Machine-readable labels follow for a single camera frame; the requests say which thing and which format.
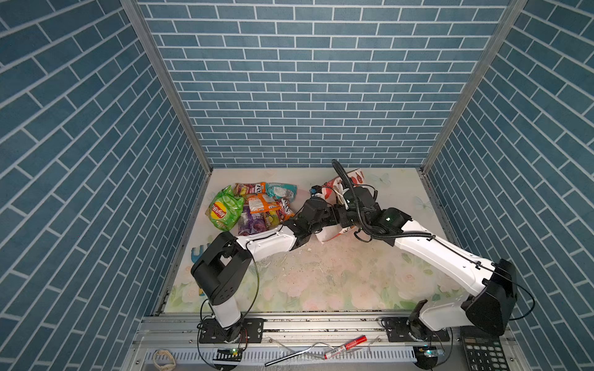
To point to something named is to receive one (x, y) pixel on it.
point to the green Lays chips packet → (225, 209)
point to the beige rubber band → (164, 367)
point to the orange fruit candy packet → (277, 216)
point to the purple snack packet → (249, 223)
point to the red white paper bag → (335, 192)
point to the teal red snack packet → (279, 191)
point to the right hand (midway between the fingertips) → (339, 205)
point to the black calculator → (483, 351)
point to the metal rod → (295, 355)
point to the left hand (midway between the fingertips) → (342, 210)
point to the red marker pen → (346, 346)
